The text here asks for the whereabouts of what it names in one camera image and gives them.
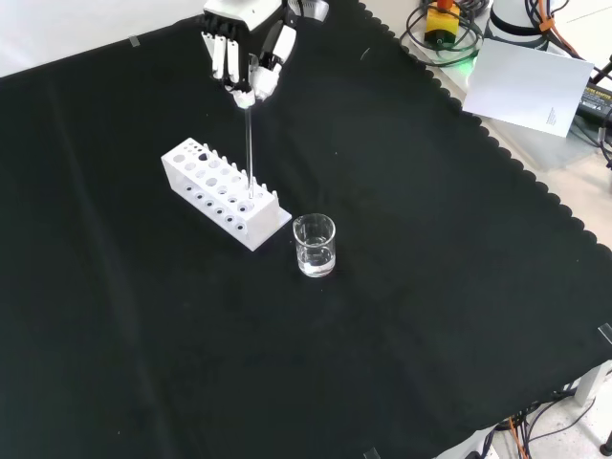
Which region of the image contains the black bench cloth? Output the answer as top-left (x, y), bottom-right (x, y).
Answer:
top-left (0, 0), bottom-right (612, 459)

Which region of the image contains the black power adapter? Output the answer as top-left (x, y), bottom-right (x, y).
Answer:
top-left (575, 79), bottom-right (612, 126)

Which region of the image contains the clear glass rod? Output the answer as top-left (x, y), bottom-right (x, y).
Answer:
top-left (243, 105), bottom-right (256, 201)

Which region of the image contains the clear glass beaker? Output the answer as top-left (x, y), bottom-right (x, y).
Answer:
top-left (291, 212), bottom-right (338, 279)

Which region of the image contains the orange cable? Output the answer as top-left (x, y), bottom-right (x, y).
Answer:
top-left (535, 0), bottom-right (588, 61)
top-left (506, 414), bottom-right (533, 459)

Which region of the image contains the white test tube rack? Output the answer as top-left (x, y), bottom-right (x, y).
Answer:
top-left (160, 137), bottom-right (294, 252)

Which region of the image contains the pale board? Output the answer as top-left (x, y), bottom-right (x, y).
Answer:
top-left (462, 37), bottom-right (596, 141)

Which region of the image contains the white bench leg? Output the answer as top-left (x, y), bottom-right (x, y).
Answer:
top-left (575, 360), bottom-right (612, 408)

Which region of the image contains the yellow stop button box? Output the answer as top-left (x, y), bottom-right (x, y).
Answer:
top-left (424, 0), bottom-right (464, 48)

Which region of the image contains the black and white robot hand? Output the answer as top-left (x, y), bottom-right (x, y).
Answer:
top-left (199, 0), bottom-right (298, 110)

